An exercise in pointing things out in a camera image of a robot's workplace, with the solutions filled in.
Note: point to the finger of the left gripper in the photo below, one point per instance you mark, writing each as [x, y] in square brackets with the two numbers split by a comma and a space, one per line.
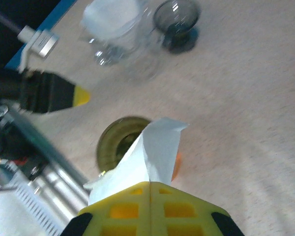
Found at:
[49, 93]

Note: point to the orange coffee server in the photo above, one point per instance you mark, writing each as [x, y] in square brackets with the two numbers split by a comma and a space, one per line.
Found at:
[178, 167]

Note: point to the olive green coffee dripper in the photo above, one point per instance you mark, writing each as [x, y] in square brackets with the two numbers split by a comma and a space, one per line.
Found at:
[108, 145]

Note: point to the clear coffee server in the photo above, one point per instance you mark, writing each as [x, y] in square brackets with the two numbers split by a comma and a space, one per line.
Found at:
[108, 55]

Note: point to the aluminium mounting rail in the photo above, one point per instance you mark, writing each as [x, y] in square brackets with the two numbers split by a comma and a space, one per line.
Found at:
[59, 186]

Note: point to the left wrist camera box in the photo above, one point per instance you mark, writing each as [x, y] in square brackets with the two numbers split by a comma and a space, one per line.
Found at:
[43, 44]

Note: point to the smoke grey coffee dripper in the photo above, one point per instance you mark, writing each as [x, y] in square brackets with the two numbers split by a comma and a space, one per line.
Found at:
[177, 24]

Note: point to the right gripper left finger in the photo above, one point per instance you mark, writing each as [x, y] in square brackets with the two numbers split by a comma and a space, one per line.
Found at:
[123, 211]

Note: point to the white paper coffee filter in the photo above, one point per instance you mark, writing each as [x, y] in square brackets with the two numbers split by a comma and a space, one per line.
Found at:
[157, 147]
[108, 17]

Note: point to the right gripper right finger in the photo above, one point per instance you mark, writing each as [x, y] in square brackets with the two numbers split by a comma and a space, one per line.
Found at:
[182, 211]

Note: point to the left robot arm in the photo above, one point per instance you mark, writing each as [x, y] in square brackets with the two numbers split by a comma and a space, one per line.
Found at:
[2, 132]

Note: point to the clear coffee dripper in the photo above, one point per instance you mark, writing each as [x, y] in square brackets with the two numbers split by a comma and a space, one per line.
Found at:
[137, 29]

